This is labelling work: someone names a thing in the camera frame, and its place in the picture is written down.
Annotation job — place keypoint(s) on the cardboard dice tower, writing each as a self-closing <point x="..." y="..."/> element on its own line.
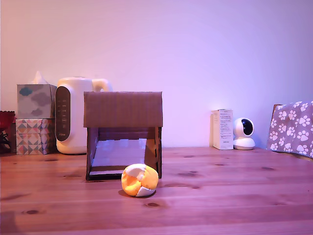
<point x="122" y="110"/>

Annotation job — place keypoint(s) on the small white round camera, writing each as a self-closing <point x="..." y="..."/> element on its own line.
<point x="243" y="143"/>

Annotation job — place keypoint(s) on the cloud print tissue box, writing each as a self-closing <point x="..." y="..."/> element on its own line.
<point x="34" y="100"/>

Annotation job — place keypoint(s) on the geometric pattern tissue box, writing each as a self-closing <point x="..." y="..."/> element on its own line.
<point x="30" y="137"/>

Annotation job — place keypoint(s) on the orange and white footbag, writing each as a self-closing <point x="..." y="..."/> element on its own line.
<point x="130" y="182"/>

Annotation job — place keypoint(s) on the white electric water kettle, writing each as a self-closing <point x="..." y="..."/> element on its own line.
<point x="78" y="117"/>

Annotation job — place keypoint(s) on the white tissue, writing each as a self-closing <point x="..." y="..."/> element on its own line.
<point x="38" y="78"/>

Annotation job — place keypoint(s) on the black stand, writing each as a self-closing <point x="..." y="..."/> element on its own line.
<point x="3" y="140"/>

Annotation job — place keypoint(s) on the white printed carton box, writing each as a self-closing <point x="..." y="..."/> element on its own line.
<point x="223" y="129"/>

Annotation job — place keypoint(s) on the paw print blanket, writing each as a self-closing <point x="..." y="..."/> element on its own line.
<point x="291" y="127"/>

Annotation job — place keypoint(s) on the red glass bowl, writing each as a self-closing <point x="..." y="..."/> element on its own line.
<point x="6" y="120"/>

